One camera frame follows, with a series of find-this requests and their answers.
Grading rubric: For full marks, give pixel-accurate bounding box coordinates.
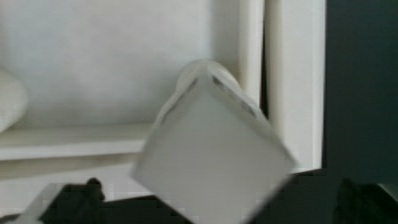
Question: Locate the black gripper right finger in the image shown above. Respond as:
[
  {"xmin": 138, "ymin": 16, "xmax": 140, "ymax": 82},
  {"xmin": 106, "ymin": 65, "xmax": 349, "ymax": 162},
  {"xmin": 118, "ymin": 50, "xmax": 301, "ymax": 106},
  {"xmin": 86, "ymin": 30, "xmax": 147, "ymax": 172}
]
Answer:
[{"xmin": 250, "ymin": 169, "xmax": 398, "ymax": 224}]

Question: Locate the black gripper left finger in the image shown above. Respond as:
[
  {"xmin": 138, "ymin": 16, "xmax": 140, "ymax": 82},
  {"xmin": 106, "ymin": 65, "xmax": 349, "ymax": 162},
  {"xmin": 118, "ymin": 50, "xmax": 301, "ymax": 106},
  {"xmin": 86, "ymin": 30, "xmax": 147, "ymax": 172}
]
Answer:
[{"xmin": 10, "ymin": 177, "xmax": 191, "ymax": 224}]

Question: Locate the white table leg with tag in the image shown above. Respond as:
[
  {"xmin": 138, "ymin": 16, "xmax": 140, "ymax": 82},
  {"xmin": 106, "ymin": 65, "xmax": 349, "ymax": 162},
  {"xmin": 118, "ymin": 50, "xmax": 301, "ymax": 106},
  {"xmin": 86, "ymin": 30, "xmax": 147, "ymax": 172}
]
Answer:
[{"xmin": 133, "ymin": 60, "xmax": 294, "ymax": 224}]

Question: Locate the white square tabletop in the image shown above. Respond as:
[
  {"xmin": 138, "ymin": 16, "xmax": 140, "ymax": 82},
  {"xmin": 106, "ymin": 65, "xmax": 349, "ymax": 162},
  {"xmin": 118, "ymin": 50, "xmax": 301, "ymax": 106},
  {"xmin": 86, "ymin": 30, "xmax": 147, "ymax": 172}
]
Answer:
[{"xmin": 0, "ymin": 0, "xmax": 268, "ymax": 214}]

